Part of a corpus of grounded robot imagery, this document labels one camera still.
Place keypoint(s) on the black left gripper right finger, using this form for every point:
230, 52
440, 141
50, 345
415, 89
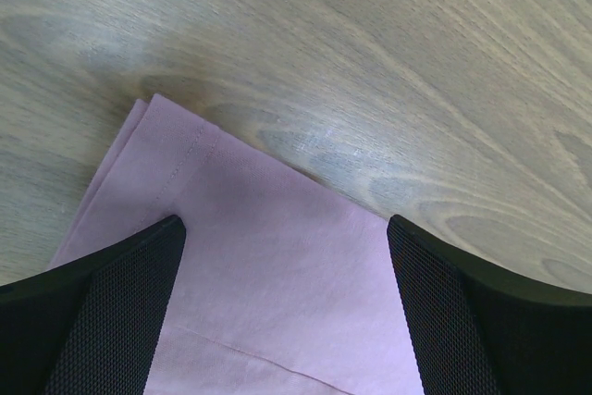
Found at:
479, 328

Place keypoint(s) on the dusty pink graphic t-shirt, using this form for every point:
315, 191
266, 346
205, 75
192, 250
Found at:
284, 286

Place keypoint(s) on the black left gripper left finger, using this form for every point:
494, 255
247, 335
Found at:
91, 326

